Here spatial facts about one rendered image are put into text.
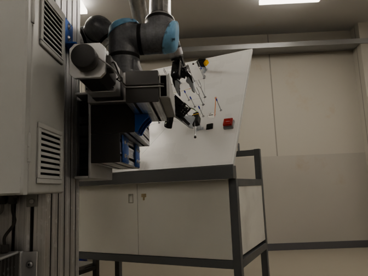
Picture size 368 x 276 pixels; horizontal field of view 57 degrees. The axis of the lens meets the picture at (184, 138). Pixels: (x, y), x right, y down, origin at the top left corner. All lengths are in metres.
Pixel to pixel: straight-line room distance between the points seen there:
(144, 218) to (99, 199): 0.34
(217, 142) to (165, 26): 0.78
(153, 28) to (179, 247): 1.13
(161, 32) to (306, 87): 3.42
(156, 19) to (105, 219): 1.26
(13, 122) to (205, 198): 1.24
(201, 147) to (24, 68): 1.27
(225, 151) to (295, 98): 2.77
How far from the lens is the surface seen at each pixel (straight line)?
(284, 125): 4.35
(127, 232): 2.04
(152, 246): 1.96
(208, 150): 1.82
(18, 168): 0.71
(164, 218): 1.90
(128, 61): 1.26
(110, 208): 2.10
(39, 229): 0.92
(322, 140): 4.46
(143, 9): 1.68
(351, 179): 4.53
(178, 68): 1.79
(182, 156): 1.87
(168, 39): 1.27
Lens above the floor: 0.76
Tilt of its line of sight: 8 degrees up
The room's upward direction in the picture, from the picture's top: 2 degrees counter-clockwise
